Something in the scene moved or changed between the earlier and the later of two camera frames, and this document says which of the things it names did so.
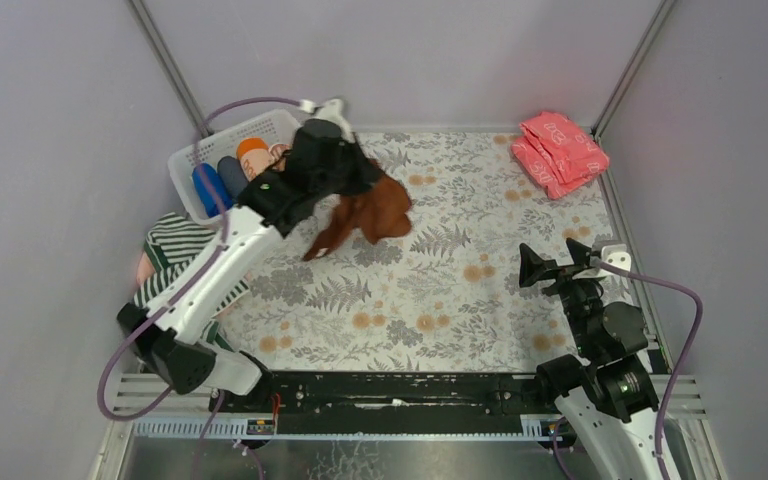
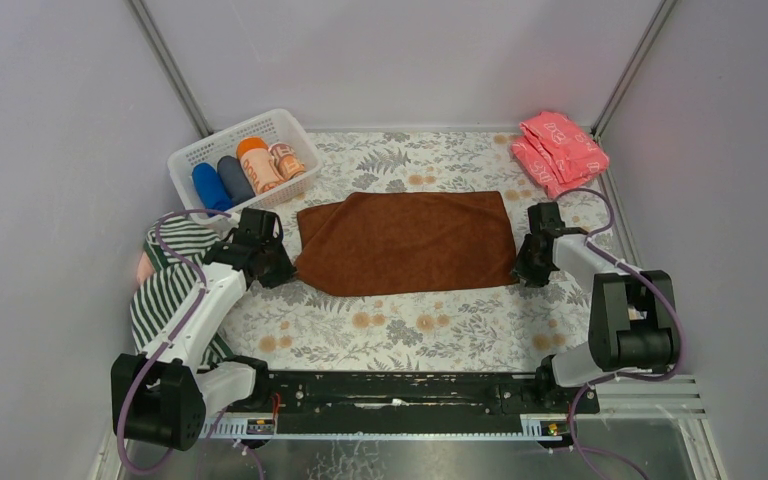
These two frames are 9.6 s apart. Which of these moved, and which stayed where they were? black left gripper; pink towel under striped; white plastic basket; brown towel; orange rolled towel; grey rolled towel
Moved: brown towel; black left gripper
Stayed: orange rolled towel; white plastic basket; pink towel under striped; grey rolled towel
